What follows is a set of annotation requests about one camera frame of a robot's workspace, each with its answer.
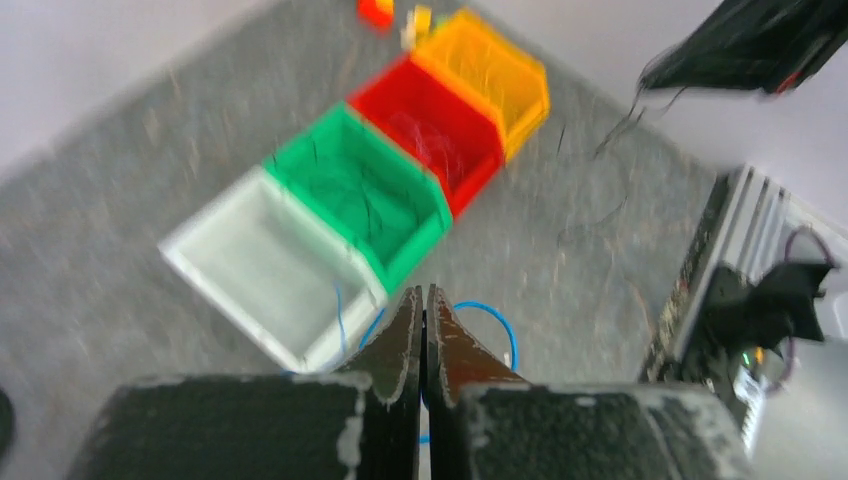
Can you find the red plastic bin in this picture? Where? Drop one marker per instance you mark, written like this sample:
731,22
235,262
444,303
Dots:
445,135

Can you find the green plastic bin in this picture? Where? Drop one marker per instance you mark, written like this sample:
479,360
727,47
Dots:
367,189

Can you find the yellow plastic bin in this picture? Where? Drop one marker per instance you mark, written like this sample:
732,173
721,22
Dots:
492,74

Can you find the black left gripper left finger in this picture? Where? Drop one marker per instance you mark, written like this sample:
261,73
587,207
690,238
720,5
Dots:
359,420

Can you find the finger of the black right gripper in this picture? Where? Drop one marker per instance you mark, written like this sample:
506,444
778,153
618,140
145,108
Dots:
769,45

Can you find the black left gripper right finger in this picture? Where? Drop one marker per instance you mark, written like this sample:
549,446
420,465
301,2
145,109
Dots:
488,422

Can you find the red toy block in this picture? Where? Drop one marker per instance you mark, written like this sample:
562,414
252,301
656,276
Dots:
377,13

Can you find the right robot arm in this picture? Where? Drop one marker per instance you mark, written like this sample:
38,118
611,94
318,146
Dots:
741,300

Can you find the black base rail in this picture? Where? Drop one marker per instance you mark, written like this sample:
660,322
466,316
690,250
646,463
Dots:
681,308

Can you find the white plastic bin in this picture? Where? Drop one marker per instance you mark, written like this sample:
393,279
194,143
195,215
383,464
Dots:
280,274

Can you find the yellow toy block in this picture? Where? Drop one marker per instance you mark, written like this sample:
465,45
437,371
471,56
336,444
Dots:
417,26

